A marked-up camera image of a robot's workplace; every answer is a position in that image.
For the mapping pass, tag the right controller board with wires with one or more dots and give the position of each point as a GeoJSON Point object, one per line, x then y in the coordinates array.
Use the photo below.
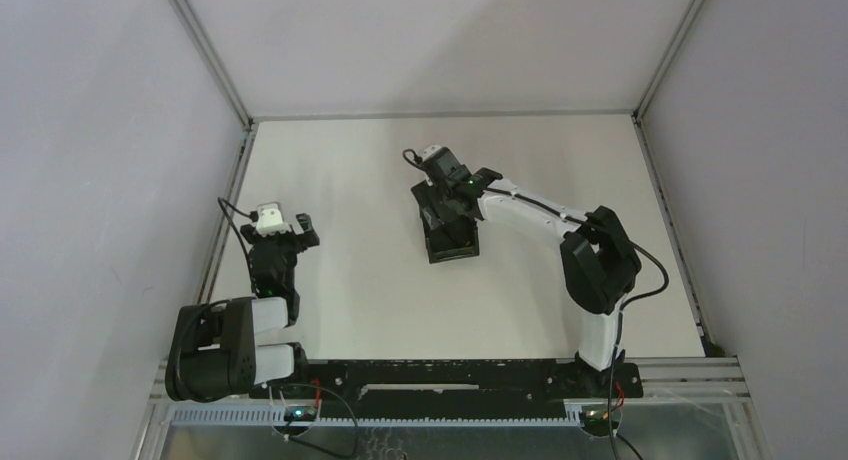
{"type": "Point", "coordinates": [605, 423]}

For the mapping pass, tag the black plastic bin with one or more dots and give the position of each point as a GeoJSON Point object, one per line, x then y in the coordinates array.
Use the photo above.
{"type": "Point", "coordinates": [449, 229]}

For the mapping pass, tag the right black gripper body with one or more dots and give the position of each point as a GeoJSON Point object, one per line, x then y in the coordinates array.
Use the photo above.
{"type": "Point", "coordinates": [448, 217]}

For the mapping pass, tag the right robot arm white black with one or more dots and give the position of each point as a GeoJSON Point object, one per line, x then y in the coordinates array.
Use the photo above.
{"type": "Point", "coordinates": [599, 261]}

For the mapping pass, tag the aluminium frame profile back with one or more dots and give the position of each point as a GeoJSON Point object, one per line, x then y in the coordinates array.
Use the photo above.
{"type": "Point", "coordinates": [444, 114]}

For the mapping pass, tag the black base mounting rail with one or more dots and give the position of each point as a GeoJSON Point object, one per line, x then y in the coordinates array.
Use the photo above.
{"type": "Point", "coordinates": [492, 388]}

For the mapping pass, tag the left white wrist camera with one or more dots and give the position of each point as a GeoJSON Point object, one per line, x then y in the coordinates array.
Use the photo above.
{"type": "Point", "coordinates": [270, 220]}

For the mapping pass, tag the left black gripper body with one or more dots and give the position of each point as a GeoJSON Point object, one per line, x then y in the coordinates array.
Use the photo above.
{"type": "Point", "coordinates": [285, 239]}

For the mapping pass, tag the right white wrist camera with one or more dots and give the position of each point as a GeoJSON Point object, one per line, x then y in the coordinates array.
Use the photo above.
{"type": "Point", "coordinates": [437, 157]}

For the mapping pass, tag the controller board with wires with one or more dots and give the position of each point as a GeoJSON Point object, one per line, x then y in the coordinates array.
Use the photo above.
{"type": "Point", "coordinates": [605, 423]}
{"type": "Point", "coordinates": [303, 413]}

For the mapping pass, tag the grey slotted cable duct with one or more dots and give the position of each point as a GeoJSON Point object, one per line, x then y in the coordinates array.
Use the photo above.
{"type": "Point", "coordinates": [265, 415]}

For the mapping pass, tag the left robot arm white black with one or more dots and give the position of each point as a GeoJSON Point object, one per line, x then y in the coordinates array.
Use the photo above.
{"type": "Point", "coordinates": [214, 351]}

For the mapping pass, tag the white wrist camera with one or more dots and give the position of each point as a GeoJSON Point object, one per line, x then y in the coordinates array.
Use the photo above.
{"type": "Point", "coordinates": [270, 220]}
{"type": "Point", "coordinates": [437, 157]}

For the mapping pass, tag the left controller board with wires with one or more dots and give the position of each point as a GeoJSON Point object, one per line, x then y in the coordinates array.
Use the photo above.
{"type": "Point", "coordinates": [303, 413]}

